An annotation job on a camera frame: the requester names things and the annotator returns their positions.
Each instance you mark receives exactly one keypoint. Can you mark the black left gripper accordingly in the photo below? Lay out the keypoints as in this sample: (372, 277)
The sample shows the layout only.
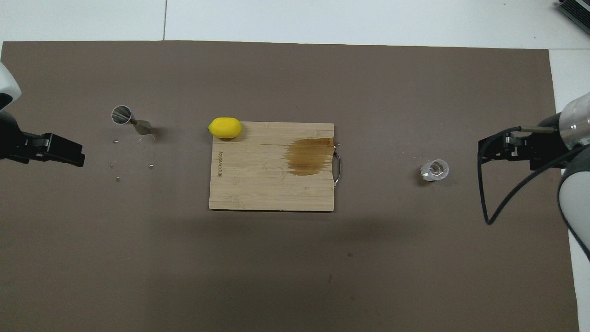
(9, 143)

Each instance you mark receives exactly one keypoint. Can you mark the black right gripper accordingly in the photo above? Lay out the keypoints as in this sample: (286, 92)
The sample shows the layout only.
(544, 147)

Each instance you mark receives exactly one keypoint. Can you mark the small clear glass cup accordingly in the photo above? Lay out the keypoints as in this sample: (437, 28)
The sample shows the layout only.
(435, 169)

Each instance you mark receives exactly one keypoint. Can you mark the steel jigger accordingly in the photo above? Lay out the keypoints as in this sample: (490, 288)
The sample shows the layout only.
(122, 115)

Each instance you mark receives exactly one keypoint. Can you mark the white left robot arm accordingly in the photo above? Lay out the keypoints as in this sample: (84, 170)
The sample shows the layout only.
(7, 87)

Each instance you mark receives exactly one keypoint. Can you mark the grey ribbed device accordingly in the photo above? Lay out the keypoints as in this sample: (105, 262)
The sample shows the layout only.
(578, 11)

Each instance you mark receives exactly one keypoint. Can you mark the yellow lemon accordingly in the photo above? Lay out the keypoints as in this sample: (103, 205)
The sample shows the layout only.
(225, 127)

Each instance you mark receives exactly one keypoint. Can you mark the bamboo cutting board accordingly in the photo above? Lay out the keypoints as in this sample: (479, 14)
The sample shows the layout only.
(249, 184)

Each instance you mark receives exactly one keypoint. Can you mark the brown table mat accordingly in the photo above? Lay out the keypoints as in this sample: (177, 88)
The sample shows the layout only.
(276, 276)

